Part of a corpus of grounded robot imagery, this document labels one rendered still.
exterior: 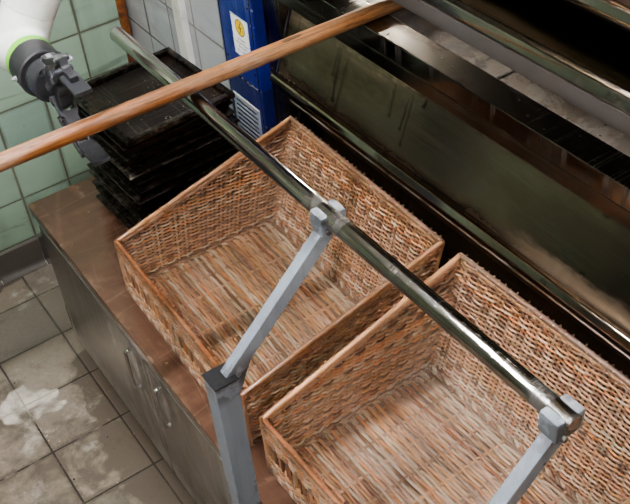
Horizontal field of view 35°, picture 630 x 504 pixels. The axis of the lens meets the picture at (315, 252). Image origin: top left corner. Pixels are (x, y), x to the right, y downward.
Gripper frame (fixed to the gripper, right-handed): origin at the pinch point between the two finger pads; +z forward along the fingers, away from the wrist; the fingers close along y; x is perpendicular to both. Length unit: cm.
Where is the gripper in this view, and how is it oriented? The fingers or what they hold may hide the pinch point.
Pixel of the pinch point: (91, 125)
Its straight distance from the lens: 170.2
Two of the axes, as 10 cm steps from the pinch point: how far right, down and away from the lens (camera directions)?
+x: -8.3, 4.1, -3.7
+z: 5.5, 5.3, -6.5
